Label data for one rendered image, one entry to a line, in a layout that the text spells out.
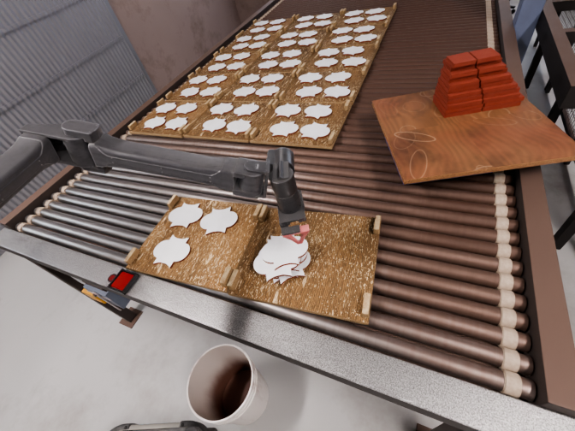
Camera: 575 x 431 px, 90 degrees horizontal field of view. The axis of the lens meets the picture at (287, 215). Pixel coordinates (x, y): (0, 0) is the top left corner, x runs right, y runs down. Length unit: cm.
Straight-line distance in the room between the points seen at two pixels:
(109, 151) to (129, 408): 162
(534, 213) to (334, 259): 58
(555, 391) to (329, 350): 45
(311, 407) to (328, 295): 96
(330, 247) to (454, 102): 67
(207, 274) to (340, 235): 44
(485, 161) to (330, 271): 57
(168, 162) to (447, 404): 79
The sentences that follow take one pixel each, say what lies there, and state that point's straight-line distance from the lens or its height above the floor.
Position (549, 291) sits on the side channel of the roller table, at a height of 95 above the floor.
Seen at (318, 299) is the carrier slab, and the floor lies 94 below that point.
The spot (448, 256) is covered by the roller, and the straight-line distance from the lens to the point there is 95.
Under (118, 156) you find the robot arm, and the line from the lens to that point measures 73.
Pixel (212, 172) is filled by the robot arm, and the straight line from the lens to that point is 65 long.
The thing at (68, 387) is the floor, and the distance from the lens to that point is 241.
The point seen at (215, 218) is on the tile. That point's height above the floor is 94.
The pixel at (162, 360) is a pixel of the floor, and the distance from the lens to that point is 207.
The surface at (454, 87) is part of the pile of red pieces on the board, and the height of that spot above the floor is 114.
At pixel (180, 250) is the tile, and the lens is 107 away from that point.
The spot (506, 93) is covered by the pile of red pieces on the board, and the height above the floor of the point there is 109.
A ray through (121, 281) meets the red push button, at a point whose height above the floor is 93.
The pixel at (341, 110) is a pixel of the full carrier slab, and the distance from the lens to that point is 151.
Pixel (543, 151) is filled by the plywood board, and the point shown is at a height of 104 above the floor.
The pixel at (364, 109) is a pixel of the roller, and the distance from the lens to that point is 154.
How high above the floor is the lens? 169
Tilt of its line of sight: 47 degrees down
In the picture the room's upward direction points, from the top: 17 degrees counter-clockwise
